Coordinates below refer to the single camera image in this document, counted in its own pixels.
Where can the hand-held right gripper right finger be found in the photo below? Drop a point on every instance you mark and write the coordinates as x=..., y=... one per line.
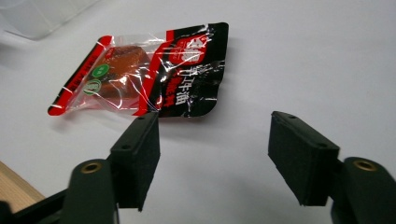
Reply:
x=308, y=161

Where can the clear plastic container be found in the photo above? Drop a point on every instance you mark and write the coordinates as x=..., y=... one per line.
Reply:
x=37, y=15

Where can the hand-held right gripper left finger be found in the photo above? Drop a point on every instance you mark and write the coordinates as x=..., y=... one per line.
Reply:
x=132, y=165

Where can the red and black snack packet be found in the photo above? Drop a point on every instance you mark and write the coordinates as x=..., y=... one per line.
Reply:
x=149, y=71

